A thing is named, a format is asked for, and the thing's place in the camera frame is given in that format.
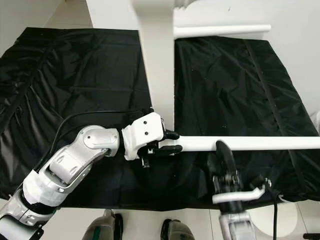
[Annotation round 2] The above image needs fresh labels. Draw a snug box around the black table cloth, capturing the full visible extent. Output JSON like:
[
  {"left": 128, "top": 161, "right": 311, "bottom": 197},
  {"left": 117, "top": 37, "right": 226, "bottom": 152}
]
[{"left": 0, "top": 27, "right": 320, "bottom": 211}]

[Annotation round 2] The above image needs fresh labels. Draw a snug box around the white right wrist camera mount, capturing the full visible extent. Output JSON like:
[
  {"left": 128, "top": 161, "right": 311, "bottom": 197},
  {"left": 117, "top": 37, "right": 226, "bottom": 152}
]
[{"left": 212, "top": 188, "right": 267, "bottom": 205}]

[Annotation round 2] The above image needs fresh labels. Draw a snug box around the grey robot right leg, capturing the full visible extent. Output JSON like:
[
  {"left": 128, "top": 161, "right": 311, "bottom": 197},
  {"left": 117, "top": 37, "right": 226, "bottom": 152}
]
[{"left": 161, "top": 219, "right": 196, "bottom": 240}]

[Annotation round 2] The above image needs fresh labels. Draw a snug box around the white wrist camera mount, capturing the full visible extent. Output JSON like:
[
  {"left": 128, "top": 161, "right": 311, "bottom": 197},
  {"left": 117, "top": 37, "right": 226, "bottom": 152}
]
[
  {"left": 122, "top": 112, "right": 166, "bottom": 161},
  {"left": 212, "top": 188, "right": 267, "bottom": 205}
]

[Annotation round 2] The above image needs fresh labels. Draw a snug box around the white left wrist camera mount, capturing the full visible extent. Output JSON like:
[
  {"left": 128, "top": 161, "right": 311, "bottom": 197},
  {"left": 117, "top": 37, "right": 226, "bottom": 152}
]
[{"left": 122, "top": 112, "right": 166, "bottom": 161}]

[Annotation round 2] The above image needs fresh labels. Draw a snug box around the white round floor base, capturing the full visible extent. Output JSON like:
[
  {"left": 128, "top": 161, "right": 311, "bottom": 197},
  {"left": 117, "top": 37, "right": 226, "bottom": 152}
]
[{"left": 250, "top": 202, "right": 299, "bottom": 239}]

